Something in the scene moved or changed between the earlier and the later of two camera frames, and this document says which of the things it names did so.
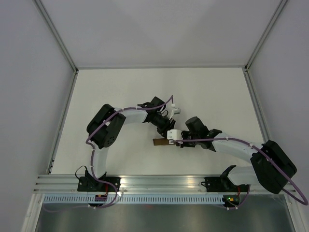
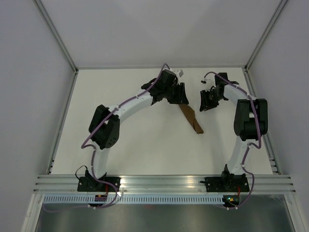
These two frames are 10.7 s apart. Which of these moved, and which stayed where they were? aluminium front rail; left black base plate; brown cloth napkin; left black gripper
Moved: brown cloth napkin; left black gripper
Stayed: left black base plate; aluminium front rail
